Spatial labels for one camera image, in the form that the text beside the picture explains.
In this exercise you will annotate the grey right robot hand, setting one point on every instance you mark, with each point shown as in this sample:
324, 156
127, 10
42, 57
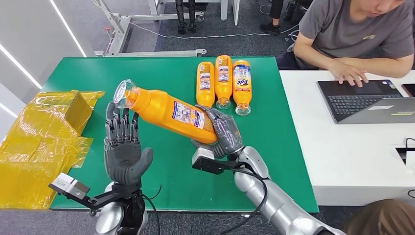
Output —
227, 133

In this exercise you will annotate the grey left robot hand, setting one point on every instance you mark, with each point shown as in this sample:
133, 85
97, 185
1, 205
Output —
124, 159

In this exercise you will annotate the orange detergent bottle clear cap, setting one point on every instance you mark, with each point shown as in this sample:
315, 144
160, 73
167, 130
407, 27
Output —
159, 110
223, 87

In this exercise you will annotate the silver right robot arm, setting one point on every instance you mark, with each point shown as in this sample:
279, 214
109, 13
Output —
278, 204

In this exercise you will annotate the orange Tide detergent bottle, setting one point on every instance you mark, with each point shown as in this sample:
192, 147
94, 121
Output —
242, 94

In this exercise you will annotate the orange detergent bottle blue cap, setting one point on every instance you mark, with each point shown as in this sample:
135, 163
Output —
205, 90

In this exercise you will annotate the yellow plastic wrapped cardboard box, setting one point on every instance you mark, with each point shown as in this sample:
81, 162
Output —
39, 129

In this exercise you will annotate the white desk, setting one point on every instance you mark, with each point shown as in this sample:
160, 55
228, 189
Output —
340, 155

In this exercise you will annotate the humanoid robot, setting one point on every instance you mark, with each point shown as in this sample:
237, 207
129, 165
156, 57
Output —
181, 16

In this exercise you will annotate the person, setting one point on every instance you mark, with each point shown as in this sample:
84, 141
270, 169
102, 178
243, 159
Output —
275, 9
350, 29
382, 217

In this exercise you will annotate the grey laptop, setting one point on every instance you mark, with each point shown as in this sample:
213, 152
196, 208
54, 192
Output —
363, 100

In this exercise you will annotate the black phone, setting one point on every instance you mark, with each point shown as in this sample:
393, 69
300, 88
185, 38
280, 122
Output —
410, 90

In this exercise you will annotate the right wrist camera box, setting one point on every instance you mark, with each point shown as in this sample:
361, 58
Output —
202, 154

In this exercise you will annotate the white table frame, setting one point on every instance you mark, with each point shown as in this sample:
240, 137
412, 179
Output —
223, 9

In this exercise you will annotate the white robot hoist frame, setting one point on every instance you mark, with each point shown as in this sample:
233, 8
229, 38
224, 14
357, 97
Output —
118, 35

